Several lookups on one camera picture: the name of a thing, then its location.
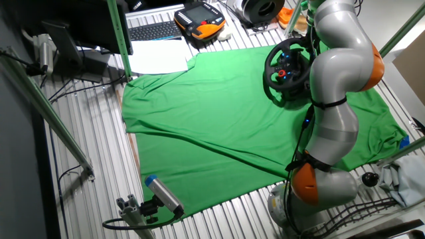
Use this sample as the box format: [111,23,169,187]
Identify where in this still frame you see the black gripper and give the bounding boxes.
[292,31,320,62]

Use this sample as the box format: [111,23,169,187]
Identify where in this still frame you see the black cables at robot base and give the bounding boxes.
[298,197,399,238]

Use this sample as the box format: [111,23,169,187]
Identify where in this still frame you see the black racing steering wheel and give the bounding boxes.
[264,37,313,93]

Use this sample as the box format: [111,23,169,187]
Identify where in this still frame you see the small black object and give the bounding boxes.
[411,116,425,135]

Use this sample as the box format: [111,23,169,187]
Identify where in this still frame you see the black round knob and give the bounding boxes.
[361,171,380,189]

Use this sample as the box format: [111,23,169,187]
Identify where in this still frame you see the green metal frame beam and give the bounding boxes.
[0,46,96,182]
[106,0,133,79]
[377,135,425,167]
[378,3,425,57]

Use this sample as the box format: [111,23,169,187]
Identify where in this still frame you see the black monitor cable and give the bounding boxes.
[48,72,128,102]

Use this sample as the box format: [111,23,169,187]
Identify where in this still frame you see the brown cardboard sheet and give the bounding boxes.
[391,39,425,117]

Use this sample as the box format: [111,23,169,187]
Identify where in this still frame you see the wide black arm strap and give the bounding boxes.
[285,151,333,173]

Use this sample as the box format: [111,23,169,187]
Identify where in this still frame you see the dark flat bar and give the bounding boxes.
[345,218,425,239]

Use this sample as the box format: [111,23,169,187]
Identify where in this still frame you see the black steering wheel base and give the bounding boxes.
[282,82,315,103]

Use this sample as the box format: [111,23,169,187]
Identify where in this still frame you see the black computer monitor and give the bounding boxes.
[9,0,133,84]

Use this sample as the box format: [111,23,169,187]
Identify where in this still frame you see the silver camera with blue cap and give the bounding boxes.
[144,174,185,216]

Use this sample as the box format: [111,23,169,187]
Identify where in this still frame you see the aluminium profile post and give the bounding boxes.
[116,194,156,239]

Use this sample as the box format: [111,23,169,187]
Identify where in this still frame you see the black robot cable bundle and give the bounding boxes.
[282,106,316,235]

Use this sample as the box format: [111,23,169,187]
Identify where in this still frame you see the orange plastic object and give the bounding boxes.
[277,7,296,29]

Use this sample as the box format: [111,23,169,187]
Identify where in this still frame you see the green cloth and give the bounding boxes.
[121,44,411,220]

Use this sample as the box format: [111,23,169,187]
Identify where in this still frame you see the black computer keyboard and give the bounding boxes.
[127,20,183,42]

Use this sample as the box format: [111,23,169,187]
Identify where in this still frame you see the pale green frame post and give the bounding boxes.
[284,0,308,38]

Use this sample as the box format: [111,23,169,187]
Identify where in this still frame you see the brown wooden strip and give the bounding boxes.
[114,88,143,179]

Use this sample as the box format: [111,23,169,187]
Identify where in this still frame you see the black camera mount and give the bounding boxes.
[139,195,161,225]

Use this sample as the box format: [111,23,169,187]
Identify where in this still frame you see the white rounded lump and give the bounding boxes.
[217,25,235,42]

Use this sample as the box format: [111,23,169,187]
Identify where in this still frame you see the tan wooden object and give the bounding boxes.
[294,15,309,34]

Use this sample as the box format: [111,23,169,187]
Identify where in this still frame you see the thin black arm strap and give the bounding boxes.
[310,96,348,111]

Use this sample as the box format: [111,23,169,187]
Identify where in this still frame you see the black camera cable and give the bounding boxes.
[102,208,184,232]

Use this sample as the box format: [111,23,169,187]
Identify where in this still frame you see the white paper sheet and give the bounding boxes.
[127,38,200,76]

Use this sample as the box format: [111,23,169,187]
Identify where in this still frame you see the pale grey cloth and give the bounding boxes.
[378,155,425,208]

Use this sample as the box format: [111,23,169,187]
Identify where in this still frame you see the thin black cable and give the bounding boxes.
[48,129,82,239]

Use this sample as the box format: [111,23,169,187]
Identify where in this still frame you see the plain silver camera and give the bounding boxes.
[35,33,56,76]

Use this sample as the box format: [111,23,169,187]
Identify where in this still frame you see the orange and black teach pendant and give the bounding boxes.
[173,1,227,41]

